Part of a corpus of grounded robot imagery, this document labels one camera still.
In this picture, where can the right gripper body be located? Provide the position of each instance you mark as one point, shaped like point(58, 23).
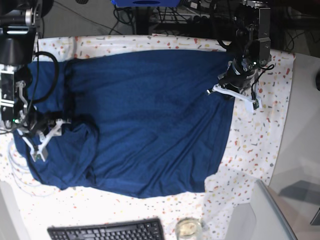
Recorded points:
point(35, 122)

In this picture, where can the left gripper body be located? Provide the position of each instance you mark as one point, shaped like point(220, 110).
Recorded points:
point(237, 77)

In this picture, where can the blue t-shirt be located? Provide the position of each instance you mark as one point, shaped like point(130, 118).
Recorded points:
point(141, 125)

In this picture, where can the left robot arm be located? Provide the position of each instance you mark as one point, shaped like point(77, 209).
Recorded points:
point(251, 50)

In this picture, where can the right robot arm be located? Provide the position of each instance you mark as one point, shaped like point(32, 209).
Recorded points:
point(20, 29)

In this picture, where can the terrazzo patterned tablecloth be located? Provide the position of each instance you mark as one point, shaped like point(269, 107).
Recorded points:
point(250, 156)

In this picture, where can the blue box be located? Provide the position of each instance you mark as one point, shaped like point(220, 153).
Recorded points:
point(148, 3)

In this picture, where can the glass jar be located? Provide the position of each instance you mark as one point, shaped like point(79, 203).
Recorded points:
point(189, 229)

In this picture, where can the black keyboard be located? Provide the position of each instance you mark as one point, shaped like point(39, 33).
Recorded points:
point(148, 229)

